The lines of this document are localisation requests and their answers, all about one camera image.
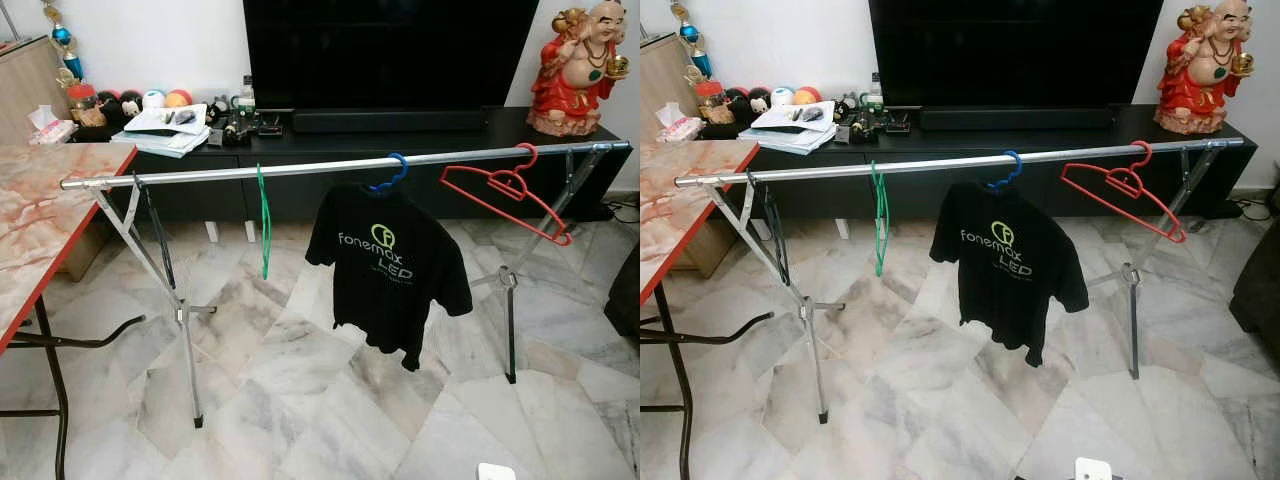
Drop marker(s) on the pink tissue box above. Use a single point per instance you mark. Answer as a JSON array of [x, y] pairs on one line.
[[55, 130], [680, 127]]

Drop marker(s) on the dark sofa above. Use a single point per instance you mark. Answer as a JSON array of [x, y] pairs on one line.
[[625, 290], [1258, 285]]

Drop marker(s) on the silver metal clothes rack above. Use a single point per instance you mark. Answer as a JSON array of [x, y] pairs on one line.
[[300, 165], [920, 162]]

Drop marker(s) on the red Buddha statue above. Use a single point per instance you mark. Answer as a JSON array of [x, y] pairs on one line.
[[575, 80], [1200, 80]]

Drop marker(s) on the grey computer mouse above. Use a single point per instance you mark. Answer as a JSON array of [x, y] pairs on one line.
[[812, 114], [183, 117]]

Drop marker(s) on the black TV console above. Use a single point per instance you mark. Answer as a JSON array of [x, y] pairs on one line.
[[300, 195], [940, 195]]

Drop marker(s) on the jar with red lid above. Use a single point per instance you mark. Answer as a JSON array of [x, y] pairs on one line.
[[82, 95], [712, 92]]

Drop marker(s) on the marble table with red edge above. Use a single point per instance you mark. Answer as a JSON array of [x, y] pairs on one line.
[[40, 210], [680, 200]]

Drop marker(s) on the light wooden cabinet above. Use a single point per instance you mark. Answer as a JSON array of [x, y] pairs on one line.
[[25, 85], [660, 80]]

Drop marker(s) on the black television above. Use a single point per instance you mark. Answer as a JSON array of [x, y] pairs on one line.
[[1015, 50], [390, 50]]

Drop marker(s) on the clear plastic bottle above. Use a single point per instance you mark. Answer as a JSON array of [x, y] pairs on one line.
[[876, 90], [248, 92]]

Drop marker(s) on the black remote control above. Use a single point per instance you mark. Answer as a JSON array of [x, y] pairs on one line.
[[228, 130], [857, 127]]

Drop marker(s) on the black printed T-shirt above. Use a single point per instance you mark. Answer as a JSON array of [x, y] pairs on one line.
[[390, 290], [1010, 285]]

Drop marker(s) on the black mouse plush toy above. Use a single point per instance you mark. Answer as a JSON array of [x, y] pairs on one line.
[[115, 103], [745, 100]]

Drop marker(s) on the blue plastic hanger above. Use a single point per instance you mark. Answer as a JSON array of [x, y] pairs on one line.
[[1017, 162], [401, 165]]

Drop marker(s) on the green plastic hanger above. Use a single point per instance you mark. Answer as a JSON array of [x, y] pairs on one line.
[[264, 220], [880, 215]]

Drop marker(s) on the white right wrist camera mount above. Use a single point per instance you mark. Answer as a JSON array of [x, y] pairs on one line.
[[1092, 469], [496, 471]]

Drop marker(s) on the black soundbar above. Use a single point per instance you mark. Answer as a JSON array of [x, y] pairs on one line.
[[390, 120], [1015, 117]]

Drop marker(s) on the blue and gold trophy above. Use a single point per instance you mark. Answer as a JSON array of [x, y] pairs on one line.
[[62, 35], [692, 32]]

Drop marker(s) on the white paper stack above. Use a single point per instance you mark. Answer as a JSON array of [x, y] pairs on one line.
[[160, 135], [788, 132]]

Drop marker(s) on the red plastic hanger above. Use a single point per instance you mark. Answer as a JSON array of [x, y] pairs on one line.
[[1125, 180], [508, 183]]

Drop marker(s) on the small black box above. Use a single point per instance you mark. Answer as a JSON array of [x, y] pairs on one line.
[[269, 128], [897, 125]]

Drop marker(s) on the black thin hanger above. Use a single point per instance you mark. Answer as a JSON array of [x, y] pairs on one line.
[[771, 232], [155, 235]]

